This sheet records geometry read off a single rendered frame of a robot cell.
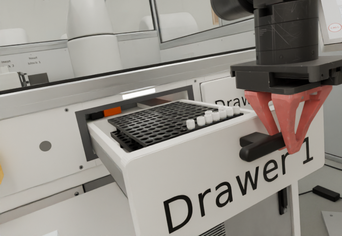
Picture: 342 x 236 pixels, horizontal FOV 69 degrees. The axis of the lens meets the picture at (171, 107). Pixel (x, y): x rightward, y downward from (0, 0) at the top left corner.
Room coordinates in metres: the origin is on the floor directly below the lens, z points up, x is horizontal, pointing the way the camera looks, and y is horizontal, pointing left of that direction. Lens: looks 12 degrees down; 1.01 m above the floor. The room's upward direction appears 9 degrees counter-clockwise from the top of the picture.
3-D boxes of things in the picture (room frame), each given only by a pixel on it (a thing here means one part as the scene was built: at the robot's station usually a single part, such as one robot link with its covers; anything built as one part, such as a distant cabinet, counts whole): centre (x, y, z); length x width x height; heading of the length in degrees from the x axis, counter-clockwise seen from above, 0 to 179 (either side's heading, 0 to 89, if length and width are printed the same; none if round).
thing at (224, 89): (0.70, -0.22, 0.87); 0.29 x 0.02 x 0.11; 116
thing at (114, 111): (0.91, 0.24, 0.86); 0.11 x 0.04 x 0.06; 116
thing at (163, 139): (0.37, -0.03, 0.90); 0.18 x 0.02 x 0.01; 116
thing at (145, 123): (0.46, 0.01, 0.87); 0.22 x 0.18 x 0.06; 26
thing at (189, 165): (0.28, -0.08, 0.87); 0.29 x 0.02 x 0.11; 116
